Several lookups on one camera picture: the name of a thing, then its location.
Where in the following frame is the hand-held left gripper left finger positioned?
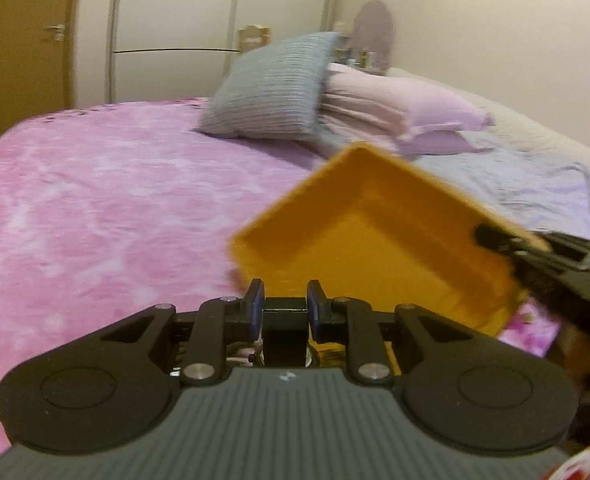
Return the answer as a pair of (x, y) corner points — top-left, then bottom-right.
(95, 279), (266, 386)

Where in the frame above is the brown wooden door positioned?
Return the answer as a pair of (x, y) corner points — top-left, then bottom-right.
(0, 0), (83, 156)

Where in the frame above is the striped lilac quilt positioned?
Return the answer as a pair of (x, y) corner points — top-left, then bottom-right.
(315, 125), (590, 241)

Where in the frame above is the pink floral blanket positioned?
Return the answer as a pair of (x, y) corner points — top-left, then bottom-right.
(0, 97), (560, 461)

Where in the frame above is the white sliding wardrobe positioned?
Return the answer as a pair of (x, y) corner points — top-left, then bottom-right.
(106, 0), (343, 106)

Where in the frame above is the yellow plastic tray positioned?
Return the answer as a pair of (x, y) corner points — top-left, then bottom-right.
(229, 141), (550, 376)

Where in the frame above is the small white cosmetics shelf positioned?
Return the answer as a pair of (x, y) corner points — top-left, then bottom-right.
(332, 21), (376, 68)

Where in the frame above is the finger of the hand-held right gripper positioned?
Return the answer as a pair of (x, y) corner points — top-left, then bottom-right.
(475, 224), (550, 261)
(511, 259), (543, 303)

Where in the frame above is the large pink pillow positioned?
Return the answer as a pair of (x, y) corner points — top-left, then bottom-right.
(320, 62), (496, 142)

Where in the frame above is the purple covered oval mirror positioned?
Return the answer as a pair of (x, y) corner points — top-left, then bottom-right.
(351, 1), (396, 72)

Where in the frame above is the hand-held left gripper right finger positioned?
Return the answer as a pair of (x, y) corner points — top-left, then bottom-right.
(306, 280), (476, 386)

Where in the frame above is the grey woven pillow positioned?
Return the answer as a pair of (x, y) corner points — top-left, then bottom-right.
(195, 31), (346, 142)

